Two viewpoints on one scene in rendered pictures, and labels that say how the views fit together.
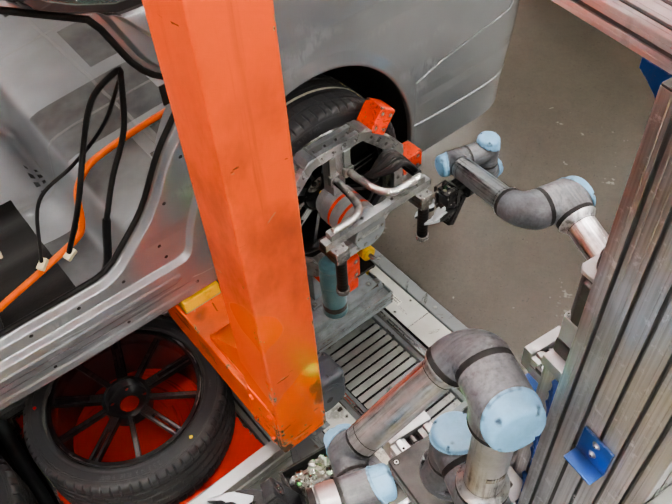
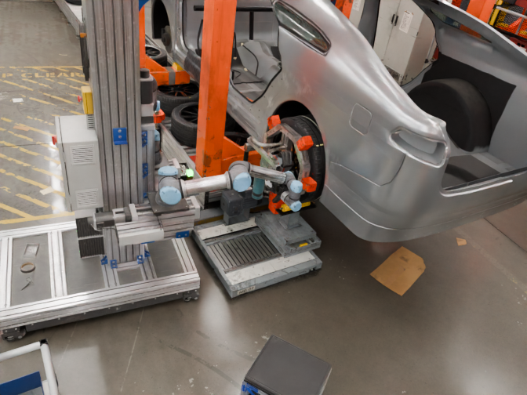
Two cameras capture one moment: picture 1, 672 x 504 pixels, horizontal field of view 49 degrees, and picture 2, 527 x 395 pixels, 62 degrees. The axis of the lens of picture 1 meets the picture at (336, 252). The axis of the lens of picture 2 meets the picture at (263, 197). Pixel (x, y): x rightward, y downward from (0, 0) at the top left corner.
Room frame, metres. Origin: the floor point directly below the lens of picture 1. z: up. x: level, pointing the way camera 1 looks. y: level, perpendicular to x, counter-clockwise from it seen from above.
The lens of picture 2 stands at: (1.64, -2.91, 2.50)
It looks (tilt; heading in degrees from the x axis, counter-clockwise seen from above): 35 degrees down; 90
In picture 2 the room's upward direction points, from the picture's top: 9 degrees clockwise
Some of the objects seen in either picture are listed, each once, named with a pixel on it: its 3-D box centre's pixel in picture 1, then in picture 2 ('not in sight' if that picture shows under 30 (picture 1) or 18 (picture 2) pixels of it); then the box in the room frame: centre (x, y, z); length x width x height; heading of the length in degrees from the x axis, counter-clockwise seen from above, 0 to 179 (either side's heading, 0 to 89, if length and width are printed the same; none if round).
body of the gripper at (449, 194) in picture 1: (452, 193); (280, 189); (1.72, -0.40, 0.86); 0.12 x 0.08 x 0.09; 127
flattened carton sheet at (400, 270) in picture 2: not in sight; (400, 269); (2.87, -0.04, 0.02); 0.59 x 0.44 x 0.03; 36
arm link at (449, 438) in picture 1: (455, 444); (150, 139); (0.78, -0.24, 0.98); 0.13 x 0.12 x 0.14; 15
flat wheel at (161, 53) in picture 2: not in sight; (142, 59); (-0.34, 2.93, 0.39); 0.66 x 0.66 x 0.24
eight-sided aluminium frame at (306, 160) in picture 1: (336, 202); (284, 162); (1.73, -0.01, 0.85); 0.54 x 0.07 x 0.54; 126
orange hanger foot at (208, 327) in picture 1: (221, 320); (245, 149); (1.40, 0.38, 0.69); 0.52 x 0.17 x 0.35; 36
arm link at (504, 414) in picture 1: (489, 452); not in sight; (0.66, -0.28, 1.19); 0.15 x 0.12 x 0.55; 15
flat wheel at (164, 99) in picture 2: not in sight; (178, 97); (0.43, 1.90, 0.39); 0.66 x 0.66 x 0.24
